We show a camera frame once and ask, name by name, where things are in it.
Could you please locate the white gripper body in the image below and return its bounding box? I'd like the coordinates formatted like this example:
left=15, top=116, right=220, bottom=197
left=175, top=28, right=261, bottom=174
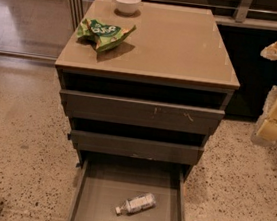
left=260, top=41, right=277, bottom=61

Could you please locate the clear plastic bottle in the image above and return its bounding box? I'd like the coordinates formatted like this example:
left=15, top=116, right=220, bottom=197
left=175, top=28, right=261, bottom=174
left=115, top=192, right=156, bottom=215

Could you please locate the grey drawer cabinet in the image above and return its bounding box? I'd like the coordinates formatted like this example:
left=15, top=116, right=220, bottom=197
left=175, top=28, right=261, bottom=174
left=55, top=0, right=239, bottom=161

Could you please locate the middle grey drawer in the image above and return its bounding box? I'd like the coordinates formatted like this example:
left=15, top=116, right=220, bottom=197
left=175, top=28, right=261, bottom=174
left=70, top=130, right=204, bottom=166

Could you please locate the open bottom grey drawer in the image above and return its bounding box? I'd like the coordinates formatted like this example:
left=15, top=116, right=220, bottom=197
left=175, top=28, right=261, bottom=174
left=69, top=161, right=185, bottom=221

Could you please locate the top grey drawer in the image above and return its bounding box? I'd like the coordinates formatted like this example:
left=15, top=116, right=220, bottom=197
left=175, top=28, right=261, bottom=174
left=60, top=89, right=225, bottom=135

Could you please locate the white ceramic bowl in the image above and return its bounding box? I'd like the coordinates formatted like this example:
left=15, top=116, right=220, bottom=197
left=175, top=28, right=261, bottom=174
left=114, top=0, right=141, bottom=16

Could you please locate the green chip bag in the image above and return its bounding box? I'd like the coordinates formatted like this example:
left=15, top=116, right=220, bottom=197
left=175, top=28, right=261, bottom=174
left=76, top=18, right=137, bottom=52

